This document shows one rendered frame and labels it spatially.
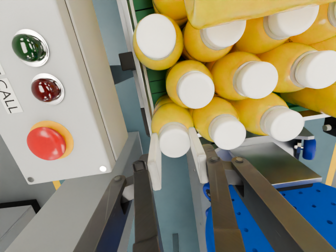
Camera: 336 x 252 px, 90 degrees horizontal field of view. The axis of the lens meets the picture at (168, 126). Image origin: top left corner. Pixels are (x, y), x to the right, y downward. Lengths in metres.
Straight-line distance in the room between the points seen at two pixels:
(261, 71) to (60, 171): 0.24
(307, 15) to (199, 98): 0.12
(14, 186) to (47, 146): 1.92
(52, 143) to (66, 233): 0.57
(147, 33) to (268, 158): 0.31
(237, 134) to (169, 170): 1.35
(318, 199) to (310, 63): 0.25
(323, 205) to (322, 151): 1.60
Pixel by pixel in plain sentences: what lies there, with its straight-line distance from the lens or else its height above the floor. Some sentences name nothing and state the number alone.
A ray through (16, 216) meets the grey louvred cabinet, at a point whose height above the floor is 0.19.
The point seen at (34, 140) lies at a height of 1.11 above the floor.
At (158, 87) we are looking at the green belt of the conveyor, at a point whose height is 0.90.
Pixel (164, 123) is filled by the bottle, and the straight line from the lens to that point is 0.22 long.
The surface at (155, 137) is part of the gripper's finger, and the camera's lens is 0.19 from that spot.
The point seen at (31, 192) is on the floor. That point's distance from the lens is 2.08.
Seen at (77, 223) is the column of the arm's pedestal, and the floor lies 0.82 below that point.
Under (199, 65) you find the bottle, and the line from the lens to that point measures 0.22.
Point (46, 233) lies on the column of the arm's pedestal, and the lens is 0.79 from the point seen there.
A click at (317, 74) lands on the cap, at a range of 0.24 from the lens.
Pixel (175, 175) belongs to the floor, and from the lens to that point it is 1.58.
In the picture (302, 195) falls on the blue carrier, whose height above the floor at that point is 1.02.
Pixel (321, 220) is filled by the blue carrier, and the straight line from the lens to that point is 0.38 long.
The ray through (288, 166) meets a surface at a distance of 0.37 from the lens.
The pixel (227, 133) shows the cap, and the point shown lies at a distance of 0.21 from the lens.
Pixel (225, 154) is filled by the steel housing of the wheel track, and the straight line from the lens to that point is 0.41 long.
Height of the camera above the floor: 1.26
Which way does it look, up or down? 70 degrees down
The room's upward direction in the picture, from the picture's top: 176 degrees clockwise
